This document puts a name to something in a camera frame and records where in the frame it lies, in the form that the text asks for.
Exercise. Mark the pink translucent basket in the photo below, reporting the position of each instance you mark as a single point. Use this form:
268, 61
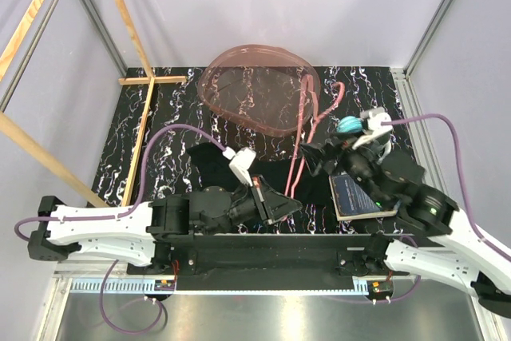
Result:
259, 87

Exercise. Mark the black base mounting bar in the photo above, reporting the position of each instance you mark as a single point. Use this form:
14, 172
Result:
259, 262

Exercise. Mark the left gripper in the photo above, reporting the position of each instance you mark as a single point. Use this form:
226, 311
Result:
270, 204

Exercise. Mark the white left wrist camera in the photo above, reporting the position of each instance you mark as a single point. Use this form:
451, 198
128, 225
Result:
240, 162

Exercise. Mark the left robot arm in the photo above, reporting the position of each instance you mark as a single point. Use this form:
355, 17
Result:
131, 234

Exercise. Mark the aluminium cage frame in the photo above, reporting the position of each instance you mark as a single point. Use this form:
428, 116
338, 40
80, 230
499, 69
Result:
458, 71

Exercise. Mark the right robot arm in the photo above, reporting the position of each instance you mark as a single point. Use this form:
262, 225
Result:
394, 181

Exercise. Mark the teal headphones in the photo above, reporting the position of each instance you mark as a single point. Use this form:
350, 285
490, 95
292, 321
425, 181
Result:
351, 125

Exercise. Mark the dark blue book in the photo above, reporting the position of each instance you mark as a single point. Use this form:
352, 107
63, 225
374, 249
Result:
352, 203

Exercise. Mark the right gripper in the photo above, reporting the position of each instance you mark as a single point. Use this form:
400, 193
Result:
316, 156

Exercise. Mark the wooden clothes rack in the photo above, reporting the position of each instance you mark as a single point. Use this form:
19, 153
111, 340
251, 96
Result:
67, 96

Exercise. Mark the black marbled table mat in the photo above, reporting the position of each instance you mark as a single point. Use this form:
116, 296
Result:
184, 161

